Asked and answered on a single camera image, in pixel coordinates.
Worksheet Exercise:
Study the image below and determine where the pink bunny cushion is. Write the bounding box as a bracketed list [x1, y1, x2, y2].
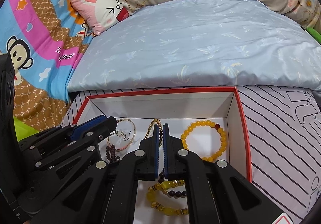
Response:
[71, 0, 129, 36]

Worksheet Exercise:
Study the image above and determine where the light blue pillow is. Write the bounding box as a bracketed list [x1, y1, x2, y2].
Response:
[67, 0, 320, 92]

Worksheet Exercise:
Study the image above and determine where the gold bead necklace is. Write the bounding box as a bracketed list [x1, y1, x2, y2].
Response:
[145, 118, 164, 144]

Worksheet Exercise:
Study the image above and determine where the colourful cartoon monkey blanket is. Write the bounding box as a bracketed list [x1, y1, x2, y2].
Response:
[1, 0, 93, 140]

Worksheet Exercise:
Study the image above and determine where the yellow dark bead bracelet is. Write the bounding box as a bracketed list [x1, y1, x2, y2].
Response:
[146, 168, 189, 217]

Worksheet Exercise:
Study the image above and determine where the grey striped bed sheet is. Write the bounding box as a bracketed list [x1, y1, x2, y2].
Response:
[62, 86, 320, 223]

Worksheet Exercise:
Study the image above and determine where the gold bangle bracelet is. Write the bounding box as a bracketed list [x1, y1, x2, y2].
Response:
[107, 118, 137, 151]

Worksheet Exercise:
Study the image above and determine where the orange bead bracelet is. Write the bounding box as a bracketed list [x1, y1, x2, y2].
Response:
[181, 120, 228, 163]

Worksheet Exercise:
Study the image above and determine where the dark red bead bracelet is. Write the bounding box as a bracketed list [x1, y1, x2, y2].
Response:
[105, 144, 120, 163]

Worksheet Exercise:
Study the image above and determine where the red white cardboard box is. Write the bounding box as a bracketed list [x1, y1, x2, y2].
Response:
[72, 87, 252, 223]

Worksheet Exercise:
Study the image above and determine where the green plastic object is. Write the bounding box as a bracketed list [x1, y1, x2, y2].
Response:
[306, 27, 321, 44]

